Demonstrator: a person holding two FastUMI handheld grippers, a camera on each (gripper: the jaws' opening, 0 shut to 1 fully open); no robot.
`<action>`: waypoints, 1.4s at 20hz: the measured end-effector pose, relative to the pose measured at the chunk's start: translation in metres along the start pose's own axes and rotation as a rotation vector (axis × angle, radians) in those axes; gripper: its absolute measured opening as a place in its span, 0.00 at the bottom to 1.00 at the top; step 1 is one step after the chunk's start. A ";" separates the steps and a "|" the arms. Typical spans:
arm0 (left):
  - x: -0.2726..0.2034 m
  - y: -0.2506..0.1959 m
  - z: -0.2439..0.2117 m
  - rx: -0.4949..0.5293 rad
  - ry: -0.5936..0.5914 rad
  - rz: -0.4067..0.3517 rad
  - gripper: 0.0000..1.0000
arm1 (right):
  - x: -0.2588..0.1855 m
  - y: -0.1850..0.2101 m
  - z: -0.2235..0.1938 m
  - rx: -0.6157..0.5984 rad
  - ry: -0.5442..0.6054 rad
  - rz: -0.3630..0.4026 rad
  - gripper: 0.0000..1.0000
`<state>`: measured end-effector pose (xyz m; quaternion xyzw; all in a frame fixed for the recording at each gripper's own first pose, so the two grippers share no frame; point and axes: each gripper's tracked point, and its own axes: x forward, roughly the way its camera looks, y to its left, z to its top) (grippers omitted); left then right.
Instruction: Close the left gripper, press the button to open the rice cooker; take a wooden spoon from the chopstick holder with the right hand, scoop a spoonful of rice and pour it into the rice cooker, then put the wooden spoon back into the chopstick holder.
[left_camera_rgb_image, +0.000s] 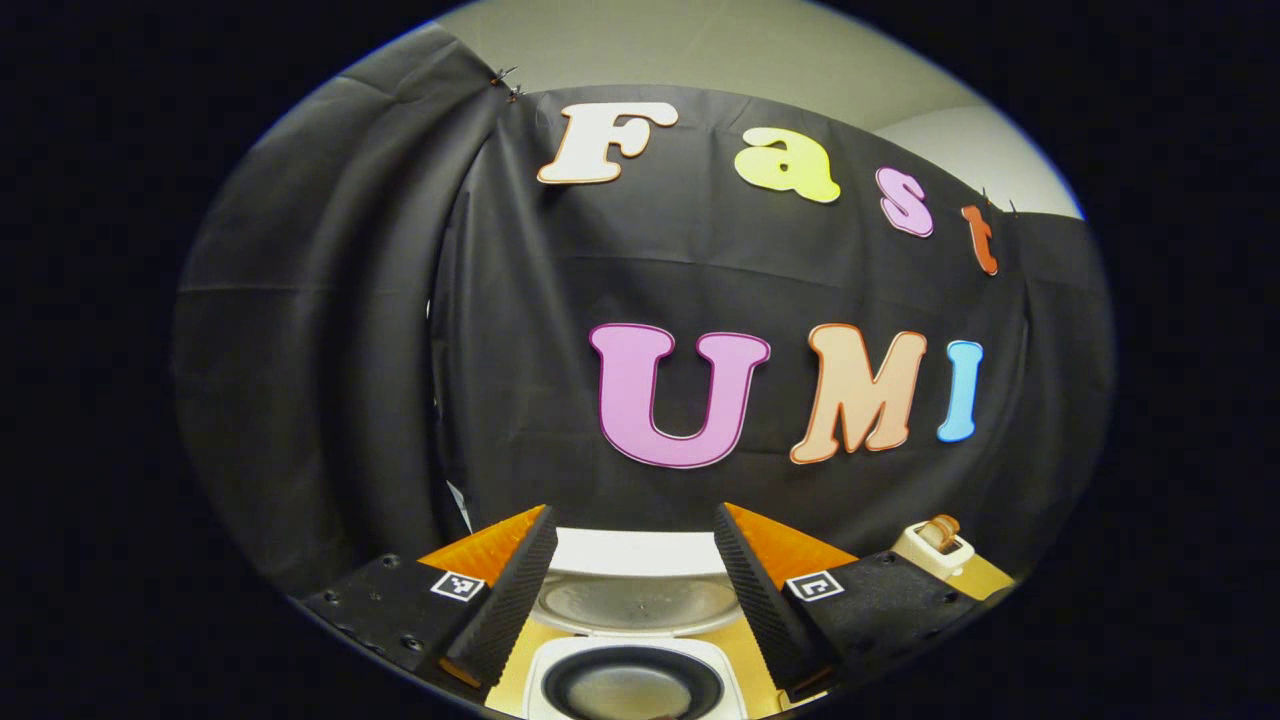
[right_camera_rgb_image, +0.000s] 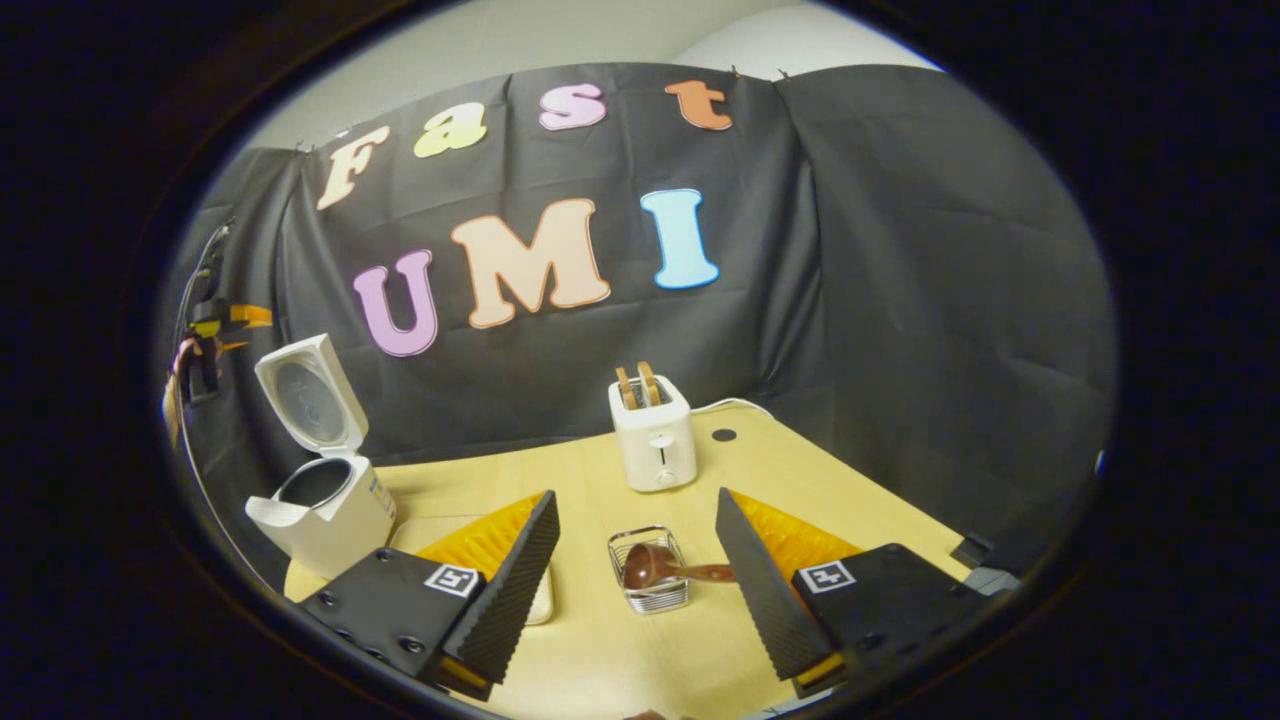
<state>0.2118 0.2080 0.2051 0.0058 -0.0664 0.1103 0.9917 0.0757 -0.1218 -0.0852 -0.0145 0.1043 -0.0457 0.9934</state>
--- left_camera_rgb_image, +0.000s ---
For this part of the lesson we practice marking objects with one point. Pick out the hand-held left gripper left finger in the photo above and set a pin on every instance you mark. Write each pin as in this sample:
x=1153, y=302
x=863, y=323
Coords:
x=515, y=595

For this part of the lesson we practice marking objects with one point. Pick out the toasted bread slice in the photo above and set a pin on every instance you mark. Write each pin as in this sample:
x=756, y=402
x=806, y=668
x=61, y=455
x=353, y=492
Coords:
x=942, y=530

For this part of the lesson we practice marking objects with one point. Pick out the white toaster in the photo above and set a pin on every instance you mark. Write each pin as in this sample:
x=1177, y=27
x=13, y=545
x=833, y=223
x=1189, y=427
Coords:
x=945, y=562

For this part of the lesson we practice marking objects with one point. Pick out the white rice cooker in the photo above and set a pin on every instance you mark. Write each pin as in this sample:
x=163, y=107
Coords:
x=640, y=555

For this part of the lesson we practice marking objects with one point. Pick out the black backdrop cloth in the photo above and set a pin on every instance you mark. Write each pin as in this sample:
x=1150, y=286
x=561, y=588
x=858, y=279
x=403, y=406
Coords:
x=350, y=350

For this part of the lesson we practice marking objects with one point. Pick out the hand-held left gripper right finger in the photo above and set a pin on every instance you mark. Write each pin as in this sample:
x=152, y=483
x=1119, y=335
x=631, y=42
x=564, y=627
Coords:
x=765, y=605

